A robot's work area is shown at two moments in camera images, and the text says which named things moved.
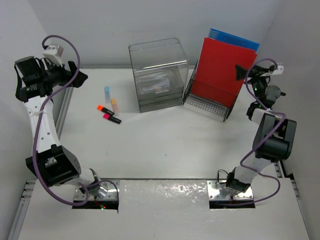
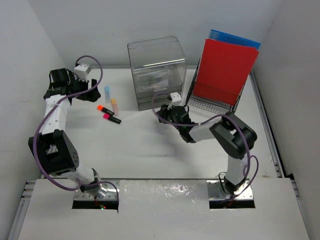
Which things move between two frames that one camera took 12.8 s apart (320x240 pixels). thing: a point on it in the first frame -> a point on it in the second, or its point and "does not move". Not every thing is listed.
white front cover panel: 163,209 does not move
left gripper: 67,75 -> 91,96
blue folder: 221,36 does not move
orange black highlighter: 100,108 does not move
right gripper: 256,72 -> 164,112
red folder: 215,76 does not move
